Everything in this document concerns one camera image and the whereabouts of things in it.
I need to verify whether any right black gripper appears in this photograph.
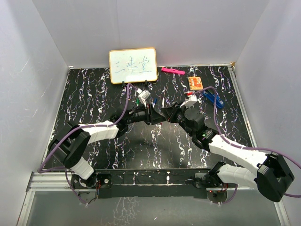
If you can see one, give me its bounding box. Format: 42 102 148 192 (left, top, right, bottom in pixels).
162 102 195 137

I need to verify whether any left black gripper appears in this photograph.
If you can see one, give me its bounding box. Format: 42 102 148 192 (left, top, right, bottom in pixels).
126 103 166 126

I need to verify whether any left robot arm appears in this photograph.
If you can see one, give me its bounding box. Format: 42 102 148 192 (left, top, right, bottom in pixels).
48 104 166 188

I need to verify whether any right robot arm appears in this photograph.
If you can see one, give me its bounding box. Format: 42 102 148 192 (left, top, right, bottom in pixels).
161 104 294 202

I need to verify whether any orange card pack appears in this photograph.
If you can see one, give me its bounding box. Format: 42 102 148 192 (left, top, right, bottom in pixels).
188 77 203 91

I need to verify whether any pink plastic clip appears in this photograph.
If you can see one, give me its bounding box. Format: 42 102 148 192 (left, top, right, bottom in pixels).
161 67 185 75

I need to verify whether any blue stapler tool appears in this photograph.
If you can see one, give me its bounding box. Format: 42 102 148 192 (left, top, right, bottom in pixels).
203 90 224 109

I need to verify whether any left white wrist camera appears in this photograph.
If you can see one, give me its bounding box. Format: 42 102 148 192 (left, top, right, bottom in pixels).
136 89 151 106

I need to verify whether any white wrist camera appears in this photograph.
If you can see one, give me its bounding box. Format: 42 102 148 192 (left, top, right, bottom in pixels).
180 91 197 108
136 89 151 106

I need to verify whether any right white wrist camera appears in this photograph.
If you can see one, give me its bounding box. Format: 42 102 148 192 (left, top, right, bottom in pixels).
180 91 197 108

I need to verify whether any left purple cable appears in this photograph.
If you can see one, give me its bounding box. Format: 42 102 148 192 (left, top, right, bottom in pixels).
37 82 142 208

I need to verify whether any purple cable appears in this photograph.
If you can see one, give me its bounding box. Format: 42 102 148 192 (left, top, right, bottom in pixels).
37 82 142 208
191 86 301 205

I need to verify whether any small whiteboard with wooden frame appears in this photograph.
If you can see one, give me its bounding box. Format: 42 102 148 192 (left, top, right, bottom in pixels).
109 48 158 84

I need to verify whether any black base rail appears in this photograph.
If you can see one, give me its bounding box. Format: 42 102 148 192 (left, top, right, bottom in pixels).
71 169 235 199

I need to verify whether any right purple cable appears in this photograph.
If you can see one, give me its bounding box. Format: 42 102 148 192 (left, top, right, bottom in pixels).
191 86 301 205

